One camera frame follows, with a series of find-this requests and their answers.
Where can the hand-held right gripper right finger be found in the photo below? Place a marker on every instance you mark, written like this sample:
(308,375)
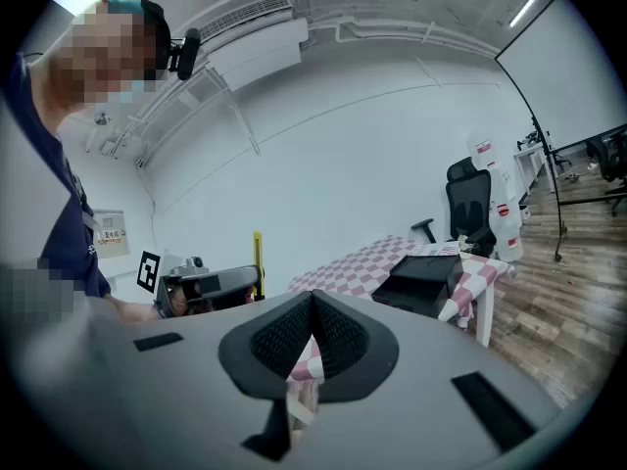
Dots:
(365,355)

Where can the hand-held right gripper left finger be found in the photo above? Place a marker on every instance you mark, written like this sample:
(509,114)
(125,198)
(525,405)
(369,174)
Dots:
(255,355)

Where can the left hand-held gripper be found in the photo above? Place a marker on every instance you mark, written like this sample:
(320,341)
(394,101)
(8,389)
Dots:
(230,282)

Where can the yellow pencil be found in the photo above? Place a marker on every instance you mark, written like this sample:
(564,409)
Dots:
(258,250)

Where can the black plastic tray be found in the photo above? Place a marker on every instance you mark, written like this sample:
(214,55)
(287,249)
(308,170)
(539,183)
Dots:
(421,277)

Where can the person's left forearm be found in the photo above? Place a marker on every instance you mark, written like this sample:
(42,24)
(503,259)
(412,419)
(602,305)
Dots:
(134,311)

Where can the person's left hand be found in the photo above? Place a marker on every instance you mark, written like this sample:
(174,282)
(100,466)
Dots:
(182,301)

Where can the pink checkered tablecloth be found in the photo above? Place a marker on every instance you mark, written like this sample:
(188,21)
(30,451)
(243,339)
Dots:
(352,267)

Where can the white table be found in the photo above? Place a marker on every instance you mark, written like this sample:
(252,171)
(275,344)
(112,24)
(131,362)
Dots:
(484,311)

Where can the printed magazine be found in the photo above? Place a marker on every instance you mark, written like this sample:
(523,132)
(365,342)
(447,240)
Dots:
(436,249)

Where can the person in blue shirt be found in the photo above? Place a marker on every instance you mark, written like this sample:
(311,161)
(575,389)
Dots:
(63,213)

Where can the black mesh office chair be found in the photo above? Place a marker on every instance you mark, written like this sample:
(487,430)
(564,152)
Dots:
(470,208)

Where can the white column with red labels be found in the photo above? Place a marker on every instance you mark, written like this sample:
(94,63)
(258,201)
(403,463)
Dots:
(504,203)

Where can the white air conditioner unit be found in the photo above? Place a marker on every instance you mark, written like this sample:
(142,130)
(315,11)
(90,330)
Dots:
(255,42)

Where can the white desk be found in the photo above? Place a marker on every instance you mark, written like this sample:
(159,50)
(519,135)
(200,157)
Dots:
(531,162)

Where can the person's head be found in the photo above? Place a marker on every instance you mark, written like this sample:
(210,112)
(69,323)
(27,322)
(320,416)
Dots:
(108,52)

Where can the long ceiling light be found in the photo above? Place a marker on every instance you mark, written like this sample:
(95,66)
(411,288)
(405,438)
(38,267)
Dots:
(525,8)

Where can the wall electrical panel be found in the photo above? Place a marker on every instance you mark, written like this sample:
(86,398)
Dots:
(111,233)

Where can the black head-mounted camera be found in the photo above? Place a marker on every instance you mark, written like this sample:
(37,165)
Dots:
(187,54)

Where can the rolling whiteboard with black frame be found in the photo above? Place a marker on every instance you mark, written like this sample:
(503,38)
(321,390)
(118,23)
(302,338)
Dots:
(563,81)

